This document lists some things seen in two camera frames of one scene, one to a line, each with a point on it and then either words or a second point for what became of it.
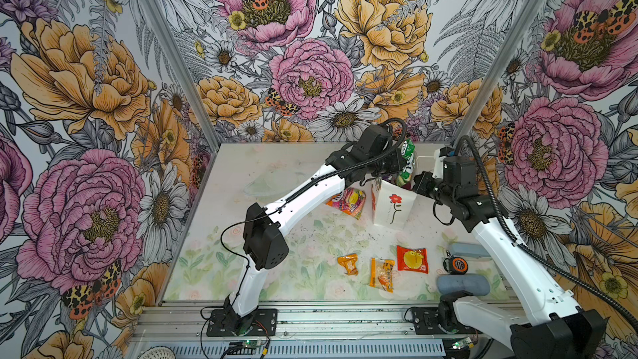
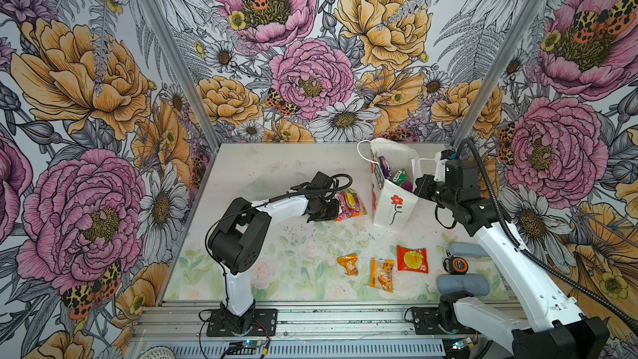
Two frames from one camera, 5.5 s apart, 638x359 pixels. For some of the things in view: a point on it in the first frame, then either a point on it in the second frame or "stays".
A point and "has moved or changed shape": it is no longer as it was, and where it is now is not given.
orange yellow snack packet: x=381 y=273 stays
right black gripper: x=419 y=186 stays
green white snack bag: x=407 y=151 has moved or changed shape
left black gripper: x=396 y=163 to x=332 y=214
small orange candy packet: x=349 y=262 stays
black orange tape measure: x=455 y=265 stays
